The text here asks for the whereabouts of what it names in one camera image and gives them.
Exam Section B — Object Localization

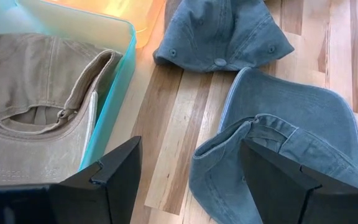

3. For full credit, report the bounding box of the orange translucent plastic tray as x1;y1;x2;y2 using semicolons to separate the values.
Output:
47;0;167;50

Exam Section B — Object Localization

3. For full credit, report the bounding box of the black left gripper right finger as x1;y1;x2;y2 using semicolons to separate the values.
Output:
240;139;326;224

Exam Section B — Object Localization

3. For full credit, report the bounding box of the tan baseball cap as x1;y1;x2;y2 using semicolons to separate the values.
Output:
0;32;124;187

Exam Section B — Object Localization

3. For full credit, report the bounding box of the green translucent plastic tray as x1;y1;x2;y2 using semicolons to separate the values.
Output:
0;0;138;172

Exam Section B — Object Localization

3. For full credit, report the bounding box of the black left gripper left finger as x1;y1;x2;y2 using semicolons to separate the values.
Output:
48;136;144;224

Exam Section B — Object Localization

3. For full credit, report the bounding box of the blue-grey baseball cap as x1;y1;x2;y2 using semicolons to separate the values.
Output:
152;0;295;74
188;67;358;224

